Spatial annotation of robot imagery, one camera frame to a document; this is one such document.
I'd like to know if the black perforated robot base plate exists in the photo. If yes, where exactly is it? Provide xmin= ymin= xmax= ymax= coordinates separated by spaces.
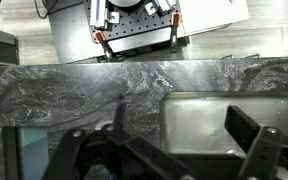
xmin=86 ymin=0 xmax=181 ymax=44

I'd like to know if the stainless steel kitchen sink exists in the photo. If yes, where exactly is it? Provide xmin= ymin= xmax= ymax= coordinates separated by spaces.
xmin=160 ymin=91 xmax=288 ymax=154

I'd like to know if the orange black clamp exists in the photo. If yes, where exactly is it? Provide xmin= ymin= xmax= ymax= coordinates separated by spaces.
xmin=170 ymin=12 xmax=181 ymax=53
xmin=94 ymin=31 xmax=113 ymax=61

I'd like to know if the right orange black clamp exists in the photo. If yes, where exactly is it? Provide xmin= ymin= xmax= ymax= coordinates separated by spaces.
xmin=170 ymin=12 xmax=181 ymax=53

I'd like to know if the left orange black clamp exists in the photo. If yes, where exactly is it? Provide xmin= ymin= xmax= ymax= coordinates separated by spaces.
xmin=94 ymin=31 xmax=113 ymax=61

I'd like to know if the white board panel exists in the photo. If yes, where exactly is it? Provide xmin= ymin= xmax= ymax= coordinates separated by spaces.
xmin=179 ymin=0 xmax=249 ymax=34

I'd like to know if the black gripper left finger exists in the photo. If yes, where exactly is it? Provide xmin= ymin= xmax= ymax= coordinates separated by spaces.
xmin=113 ymin=95 xmax=127 ymax=128

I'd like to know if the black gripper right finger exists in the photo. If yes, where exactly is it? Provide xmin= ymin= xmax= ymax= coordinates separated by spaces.
xmin=224 ymin=106 xmax=261 ymax=153

